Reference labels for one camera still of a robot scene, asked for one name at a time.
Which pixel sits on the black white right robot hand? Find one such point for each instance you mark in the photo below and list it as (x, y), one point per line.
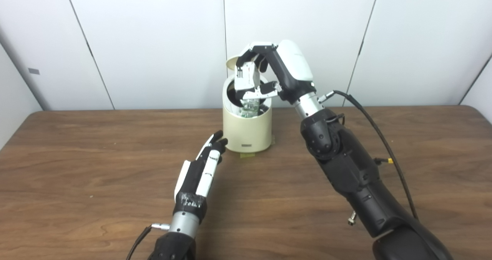
(294, 65)

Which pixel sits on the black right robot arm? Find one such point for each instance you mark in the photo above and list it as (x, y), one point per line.
(353, 167)

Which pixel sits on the small gray wall label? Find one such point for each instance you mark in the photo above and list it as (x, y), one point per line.
(34, 71)

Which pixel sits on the cream-colored bin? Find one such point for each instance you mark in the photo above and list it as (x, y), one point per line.
(248, 133)

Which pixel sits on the cream round bin lid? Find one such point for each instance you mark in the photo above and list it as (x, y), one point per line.
(230, 62)

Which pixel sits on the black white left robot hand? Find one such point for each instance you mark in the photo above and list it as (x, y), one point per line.
(192, 190)

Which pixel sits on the white green milk carton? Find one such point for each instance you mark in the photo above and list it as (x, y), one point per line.
(248, 79)

